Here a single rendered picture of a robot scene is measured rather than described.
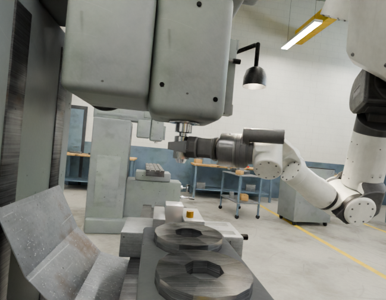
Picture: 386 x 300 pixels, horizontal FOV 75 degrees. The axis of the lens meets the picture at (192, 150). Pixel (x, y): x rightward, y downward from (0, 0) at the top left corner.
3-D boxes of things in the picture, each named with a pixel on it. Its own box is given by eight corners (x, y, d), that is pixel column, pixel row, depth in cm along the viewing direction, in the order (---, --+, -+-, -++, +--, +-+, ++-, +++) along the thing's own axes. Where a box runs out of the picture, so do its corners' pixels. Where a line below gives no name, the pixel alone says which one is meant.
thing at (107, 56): (150, 112, 80) (157, 32, 80) (147, 98, 56) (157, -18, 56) (88, 106, 77) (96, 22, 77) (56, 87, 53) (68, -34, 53)
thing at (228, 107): (228, 116, 73) (235, 45, 73) (232, 115, 69) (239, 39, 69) (215, 115, 72) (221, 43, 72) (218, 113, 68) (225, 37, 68)
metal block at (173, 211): (179, 220, 81) (181, 202, 81) (181, 226, 75) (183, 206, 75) (163, 219, 80) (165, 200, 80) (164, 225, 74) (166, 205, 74)
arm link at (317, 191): (281, 177, 70) (327, 213, 74) (295, 196, 60) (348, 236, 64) (308, 149, 67) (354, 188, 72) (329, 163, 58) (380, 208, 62)
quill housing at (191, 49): (208, 127, 81) (217, 29, 81) (226, 121, 60) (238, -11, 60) (148, 121, 78) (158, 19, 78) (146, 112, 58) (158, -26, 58)
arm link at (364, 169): (354, 199, 75) (373, 127, 67) (387, 226, 62) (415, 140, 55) (316, 199, 74) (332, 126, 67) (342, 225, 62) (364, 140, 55)
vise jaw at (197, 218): (195, 219, 86) (197, 208, 86) (203, 235, 71) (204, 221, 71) (178, 219, 85) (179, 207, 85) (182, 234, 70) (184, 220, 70)
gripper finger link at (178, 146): (169, 139, 68) (191, 141, 66) (168, 151, 68) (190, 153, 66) (166, 139, 66) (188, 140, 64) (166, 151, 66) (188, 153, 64)
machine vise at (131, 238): (228, 241, 87) (230, 210, 87) (241, 261, 73) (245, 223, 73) (125, 237, 83) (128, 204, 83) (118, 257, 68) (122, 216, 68)
